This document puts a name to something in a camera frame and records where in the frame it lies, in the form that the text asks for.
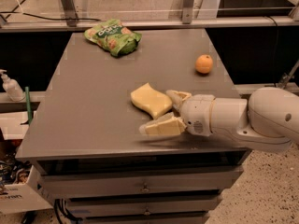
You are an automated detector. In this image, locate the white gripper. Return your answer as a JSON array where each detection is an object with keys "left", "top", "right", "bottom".
[{"left": 139, "top": 90, "right": 215, "bottom": 136}]

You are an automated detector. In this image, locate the yellow sponge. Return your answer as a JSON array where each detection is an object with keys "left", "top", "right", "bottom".
[{"left": 131, "top": 83, "right": 172, "bottom": 119}]

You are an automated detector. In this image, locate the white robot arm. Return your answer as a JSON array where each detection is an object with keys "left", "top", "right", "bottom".
[{"left": 139, "top": 87, "right": 299, "bottom": 152}]

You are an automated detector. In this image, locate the orange fruit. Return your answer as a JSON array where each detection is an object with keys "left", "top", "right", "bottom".
[{"left": 195, "top": 55, "right": 213, "bottom": 75}]

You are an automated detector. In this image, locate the top drawer with knob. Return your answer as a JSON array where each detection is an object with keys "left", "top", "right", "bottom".
[{"left": 39, "top": 166, "right": 243, "bottom": 199}]

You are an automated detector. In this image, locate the drawer with knob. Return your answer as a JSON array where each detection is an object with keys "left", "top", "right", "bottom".
[
  {"left": 39, "top": 166, "right": 243, "bottom": 199},
  {"left": 67, "top": 192, "right": 222, "bottom": 217}
]

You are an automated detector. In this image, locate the grey drawer cabinet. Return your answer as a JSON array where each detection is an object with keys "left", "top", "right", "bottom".
[{"left": 17, "top": 29, "right": 249, "bottom": 224}]

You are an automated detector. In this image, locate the middle drawer with knob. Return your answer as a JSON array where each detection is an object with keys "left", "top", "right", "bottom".
[{"left": 67, "top": 192, "right": 222, "bottom": 217}]

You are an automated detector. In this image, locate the green snack bag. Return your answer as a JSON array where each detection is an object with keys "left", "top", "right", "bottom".
[{"left": 84, "top": 19, "right": 142, "bottom": 57}]

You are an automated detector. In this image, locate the green stick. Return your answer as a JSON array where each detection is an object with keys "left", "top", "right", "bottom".
[{"left": 25, "top": 87, "right": 33, "bottom": 125}]

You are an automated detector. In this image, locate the white pump bottle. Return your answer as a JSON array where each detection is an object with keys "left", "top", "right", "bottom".
[{"left": 0, "top": 69, "right": 25, "bottom": 102}]

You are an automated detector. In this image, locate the white cardboard box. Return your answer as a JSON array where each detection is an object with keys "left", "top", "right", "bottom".
[{"left": 0, "top": 167, "right": 53, "bottom": 214}]

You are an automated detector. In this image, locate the metal frame rail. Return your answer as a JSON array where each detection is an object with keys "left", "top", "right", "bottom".
[{"left": 0, "top": 16, "right": 299, "bottom": 33}]

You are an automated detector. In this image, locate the black cable on floor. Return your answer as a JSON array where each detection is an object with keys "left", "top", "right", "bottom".
[{"left": 0, "top": 11, "right": 102, "bottom": 22}]

